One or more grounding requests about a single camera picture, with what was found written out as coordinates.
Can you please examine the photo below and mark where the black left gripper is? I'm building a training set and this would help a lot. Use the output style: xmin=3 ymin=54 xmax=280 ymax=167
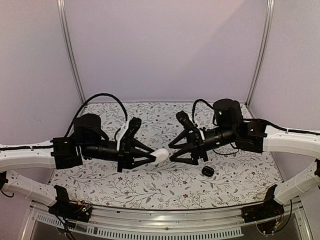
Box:
xmin=80 ymin=138 xmax=156 ymax=173

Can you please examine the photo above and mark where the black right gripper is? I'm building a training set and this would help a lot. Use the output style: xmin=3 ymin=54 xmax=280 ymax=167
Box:
xmin=168 ymin=126 xmax=236 ymax=165

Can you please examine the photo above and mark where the white earbud charging case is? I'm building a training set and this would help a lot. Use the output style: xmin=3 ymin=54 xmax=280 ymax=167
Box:
xmin=151 ymin=148 xmax=170 ymax=165

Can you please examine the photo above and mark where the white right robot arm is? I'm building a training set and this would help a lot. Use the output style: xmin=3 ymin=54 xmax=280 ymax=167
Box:
xmin=168 ymin=98 xmax=320 ymax=218

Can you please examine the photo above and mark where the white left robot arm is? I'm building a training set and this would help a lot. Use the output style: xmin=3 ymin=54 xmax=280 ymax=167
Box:
xmin=0 ymin=113 xmax=168 ymax=217

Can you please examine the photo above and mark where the floral patterned table mat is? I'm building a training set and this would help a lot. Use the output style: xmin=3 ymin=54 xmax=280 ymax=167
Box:
xmin=50 ymin=102 xmax=282 ymax=210

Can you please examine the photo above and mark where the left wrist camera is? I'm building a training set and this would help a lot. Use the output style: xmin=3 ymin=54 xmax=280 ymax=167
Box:
xmin=117 ymin=117 xmax=142 ymax=149

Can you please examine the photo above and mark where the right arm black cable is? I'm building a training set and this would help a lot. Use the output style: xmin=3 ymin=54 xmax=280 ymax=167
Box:
xmin=191 ymin=98 xmax=216 ymax=126

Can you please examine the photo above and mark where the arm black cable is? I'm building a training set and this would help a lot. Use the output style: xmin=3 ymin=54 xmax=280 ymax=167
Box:
xmin=63 ymin=93 xmax=130 ymax=138
xmin=191 ymin=98 xmax=216 ymax=126

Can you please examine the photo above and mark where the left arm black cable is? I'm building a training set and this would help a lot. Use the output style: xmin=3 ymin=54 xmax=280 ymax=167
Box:
xmin=63 ymin=93 xmax=130 ymax=138

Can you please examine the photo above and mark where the front aluminium rail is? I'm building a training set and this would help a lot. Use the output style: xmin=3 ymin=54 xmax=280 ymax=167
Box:
xmin=20 ymin=198 xmax=317 ymax=240

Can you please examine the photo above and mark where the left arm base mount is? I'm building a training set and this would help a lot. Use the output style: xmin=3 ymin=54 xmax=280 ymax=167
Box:
xmin=48 ymin=185 xmax=93 ymax=223

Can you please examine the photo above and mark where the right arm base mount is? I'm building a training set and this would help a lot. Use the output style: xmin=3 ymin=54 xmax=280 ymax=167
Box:
xmin=241 ymin=184 xmax=285 ymax=235

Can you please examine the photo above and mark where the right aluminium frame post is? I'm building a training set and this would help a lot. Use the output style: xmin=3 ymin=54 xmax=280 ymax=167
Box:
xmin=245 ymin=0 xmax=275 ymax=109

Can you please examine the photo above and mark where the aluminium frame post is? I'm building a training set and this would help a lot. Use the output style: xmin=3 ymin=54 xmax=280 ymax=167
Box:
xmin=245 ymin=0 xmax=275 ymax=109
xmin=56 ymin=0 xmax=86 ymax=104

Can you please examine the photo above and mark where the left aluminium frame post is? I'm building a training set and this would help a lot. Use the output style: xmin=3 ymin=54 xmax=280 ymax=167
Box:
xmin=56 ymin=0 xmax=86 ymax=104

